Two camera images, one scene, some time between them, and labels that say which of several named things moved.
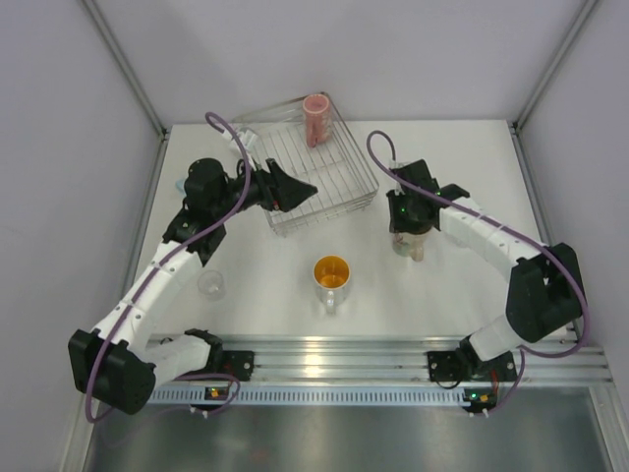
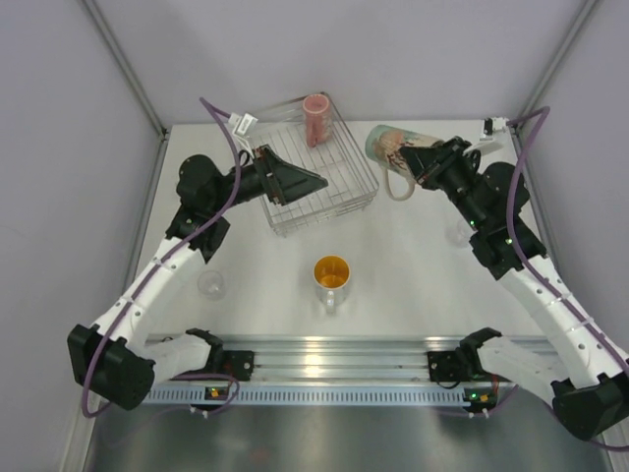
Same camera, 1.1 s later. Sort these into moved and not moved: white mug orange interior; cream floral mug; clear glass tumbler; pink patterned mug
Moved: cream floral mug
Not moved: white mug orange interior; pink patterned mug; clear glass tumbler
